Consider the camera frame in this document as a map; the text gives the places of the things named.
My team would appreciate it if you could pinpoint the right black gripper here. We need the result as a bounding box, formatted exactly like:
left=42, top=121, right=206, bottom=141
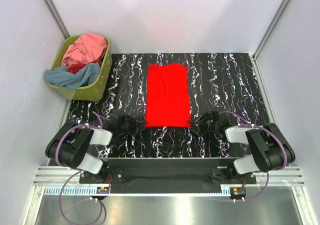
left=187, top=111, right=219, bottom=137

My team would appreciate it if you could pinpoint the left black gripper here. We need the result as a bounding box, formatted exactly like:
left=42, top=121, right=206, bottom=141
left=117, top=114, right=148, bottom=136

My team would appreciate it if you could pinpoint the bright red t shirt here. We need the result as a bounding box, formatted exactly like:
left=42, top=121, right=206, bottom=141
left=145, top=63, right=191, bottom=128

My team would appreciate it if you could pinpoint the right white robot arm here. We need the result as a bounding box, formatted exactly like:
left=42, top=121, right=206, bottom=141
left=187, top=111, right=296, bottom=184

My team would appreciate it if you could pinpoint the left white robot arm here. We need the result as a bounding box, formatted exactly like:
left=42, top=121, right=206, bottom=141
left=45, top=112, right=147, bottom=183

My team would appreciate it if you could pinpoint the olive green laundry basket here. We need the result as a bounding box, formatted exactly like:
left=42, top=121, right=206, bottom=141
left=43, top=32, right=112, bottom=102

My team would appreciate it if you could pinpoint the dark red t shirt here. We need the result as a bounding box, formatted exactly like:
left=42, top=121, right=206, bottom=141
left=67, top=59, right=102, bottom=74

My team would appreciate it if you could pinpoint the pink t shirt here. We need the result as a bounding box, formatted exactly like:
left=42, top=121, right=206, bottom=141
left=61, top=32, right=108, bottom=67

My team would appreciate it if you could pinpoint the grey blue t shirt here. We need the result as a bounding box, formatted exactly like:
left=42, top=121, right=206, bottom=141
left=43, top=63, right=101, bottom=90

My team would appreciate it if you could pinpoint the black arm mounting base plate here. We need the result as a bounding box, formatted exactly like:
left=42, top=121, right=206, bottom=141
left=79, top=157, right=257, bottom=185

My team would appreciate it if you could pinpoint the white slotted cable duct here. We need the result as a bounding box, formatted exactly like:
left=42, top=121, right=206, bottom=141
left=44, top=185, right=231, bottom=197

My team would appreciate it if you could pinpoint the right aluminium frame post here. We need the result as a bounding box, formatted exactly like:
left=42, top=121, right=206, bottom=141
left=252, top=0, right=291, bottom=60

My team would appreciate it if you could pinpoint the aluminium frame post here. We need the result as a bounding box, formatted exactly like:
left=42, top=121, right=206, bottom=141
left=43, top=0, right=70, bottom=40
left=252, top=0, right=291, bottom=60

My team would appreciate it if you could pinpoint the left aluminium frame post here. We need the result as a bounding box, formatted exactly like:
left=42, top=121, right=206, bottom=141
left=43, top=0, right=70, bottom=40

